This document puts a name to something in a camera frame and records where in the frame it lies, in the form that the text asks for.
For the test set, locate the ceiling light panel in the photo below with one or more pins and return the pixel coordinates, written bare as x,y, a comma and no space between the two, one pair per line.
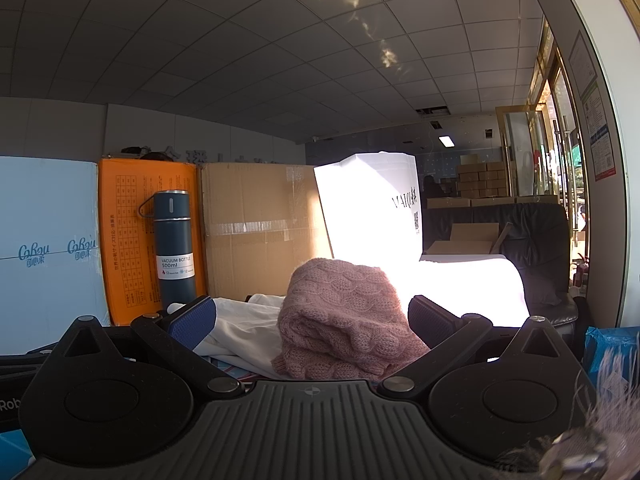
446,141

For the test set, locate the red fire extinguisher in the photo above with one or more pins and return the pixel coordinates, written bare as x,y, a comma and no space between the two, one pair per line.
580,272

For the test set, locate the white garment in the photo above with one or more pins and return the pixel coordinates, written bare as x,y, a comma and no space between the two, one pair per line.
240,330

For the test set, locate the brown cardboard box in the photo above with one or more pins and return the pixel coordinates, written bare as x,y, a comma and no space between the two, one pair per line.
255,230

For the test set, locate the white cloth sheet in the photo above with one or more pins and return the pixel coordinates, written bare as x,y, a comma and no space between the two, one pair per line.
475,290

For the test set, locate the orange box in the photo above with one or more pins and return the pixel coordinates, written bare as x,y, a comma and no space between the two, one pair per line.
125,240

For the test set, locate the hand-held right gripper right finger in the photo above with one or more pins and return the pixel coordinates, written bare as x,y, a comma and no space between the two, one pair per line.
429,321

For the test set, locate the pink knitted sweater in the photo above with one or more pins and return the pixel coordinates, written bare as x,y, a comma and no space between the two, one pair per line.
340,310

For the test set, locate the open cardboard box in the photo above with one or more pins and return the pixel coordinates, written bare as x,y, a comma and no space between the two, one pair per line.
467,242

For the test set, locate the stack of cardboard boxes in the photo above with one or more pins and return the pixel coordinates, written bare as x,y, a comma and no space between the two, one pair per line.
482,180

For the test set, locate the gold framed glass door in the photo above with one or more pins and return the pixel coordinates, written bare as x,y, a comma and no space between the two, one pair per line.
520,155

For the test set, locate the blue plastic bag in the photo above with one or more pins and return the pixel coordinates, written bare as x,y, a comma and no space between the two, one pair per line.
607,347

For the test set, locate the wall notice with red edge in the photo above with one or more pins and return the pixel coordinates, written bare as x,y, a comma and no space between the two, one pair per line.
600,135

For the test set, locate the white paper bag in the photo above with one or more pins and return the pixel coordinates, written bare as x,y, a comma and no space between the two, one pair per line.
370,210

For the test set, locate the large light blue box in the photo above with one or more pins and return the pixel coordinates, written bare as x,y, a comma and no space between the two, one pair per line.
45,240

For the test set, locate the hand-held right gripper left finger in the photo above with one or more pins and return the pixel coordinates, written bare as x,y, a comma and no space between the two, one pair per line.
192,319

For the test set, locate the dark blue vacuum bottle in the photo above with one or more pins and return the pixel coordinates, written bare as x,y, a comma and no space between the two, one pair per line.
174,250

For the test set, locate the black leather office chair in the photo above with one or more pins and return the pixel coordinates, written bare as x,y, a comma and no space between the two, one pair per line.
542,240

